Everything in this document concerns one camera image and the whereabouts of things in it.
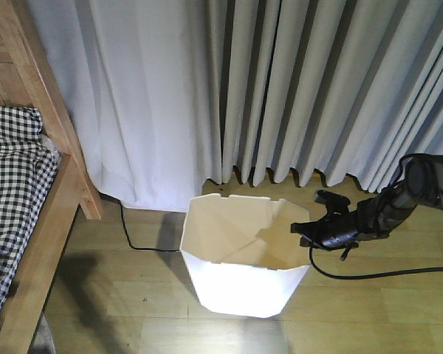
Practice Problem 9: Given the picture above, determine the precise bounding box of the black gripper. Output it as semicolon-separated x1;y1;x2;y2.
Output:
290;201;359;251

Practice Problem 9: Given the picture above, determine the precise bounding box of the white plastic trash bin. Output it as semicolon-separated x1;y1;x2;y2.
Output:
180;193;310;318

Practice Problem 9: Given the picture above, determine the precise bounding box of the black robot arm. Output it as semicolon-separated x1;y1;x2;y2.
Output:
290;153;443;251

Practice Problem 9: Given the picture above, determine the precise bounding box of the light grey pleated curtain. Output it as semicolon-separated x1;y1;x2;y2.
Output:
205;1;443;192

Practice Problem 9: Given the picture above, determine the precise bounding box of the white sheer curtain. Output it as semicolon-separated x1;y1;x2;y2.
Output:
28;1;221;212

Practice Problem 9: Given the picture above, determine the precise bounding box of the grey round rug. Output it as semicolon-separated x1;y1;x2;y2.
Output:
27;314;57;354

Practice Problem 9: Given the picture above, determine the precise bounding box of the black white checkered bedding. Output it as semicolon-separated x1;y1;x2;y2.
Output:
0;106;59;312

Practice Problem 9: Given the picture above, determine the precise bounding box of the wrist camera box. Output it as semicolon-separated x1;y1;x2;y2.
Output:
314;190;351;215

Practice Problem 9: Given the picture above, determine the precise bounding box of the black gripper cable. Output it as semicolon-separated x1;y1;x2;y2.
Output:
309;243;443;280

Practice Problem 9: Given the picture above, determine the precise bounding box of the black power cord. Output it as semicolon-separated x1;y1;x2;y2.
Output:
119;202;182;253

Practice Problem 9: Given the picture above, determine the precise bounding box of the wooden bed frame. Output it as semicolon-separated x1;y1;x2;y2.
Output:
0;1;102;353

